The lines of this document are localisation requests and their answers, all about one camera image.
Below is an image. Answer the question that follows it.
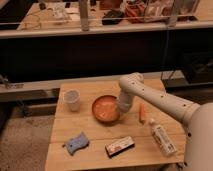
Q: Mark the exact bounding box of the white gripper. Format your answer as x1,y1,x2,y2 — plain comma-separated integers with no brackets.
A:
117,91,133,113

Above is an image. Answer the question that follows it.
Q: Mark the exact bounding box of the orange ceramic bowl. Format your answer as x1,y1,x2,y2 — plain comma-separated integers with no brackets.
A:
92,95,119,123

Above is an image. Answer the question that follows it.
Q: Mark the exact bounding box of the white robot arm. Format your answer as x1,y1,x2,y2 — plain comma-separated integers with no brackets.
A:
117,73,213,171

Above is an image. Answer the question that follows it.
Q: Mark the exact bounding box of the orange carrot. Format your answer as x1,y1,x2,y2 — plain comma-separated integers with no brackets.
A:
139,103,146,123

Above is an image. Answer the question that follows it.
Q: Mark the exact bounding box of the white plastic bottle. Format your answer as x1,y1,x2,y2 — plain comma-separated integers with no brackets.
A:
149,118,177,156

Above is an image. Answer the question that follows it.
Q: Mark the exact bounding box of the white plastic cup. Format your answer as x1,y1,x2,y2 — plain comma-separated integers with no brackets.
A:
63,90,80,112

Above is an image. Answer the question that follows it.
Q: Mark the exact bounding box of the black bag on shelf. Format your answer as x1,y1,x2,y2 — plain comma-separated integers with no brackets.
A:
102,10,124,25

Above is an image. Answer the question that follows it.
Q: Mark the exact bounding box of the red item on shelf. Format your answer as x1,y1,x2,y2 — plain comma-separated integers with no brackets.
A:
125,4,145,23

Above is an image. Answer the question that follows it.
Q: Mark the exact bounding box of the grey metal post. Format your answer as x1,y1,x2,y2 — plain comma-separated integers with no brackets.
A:
79,0,89,31

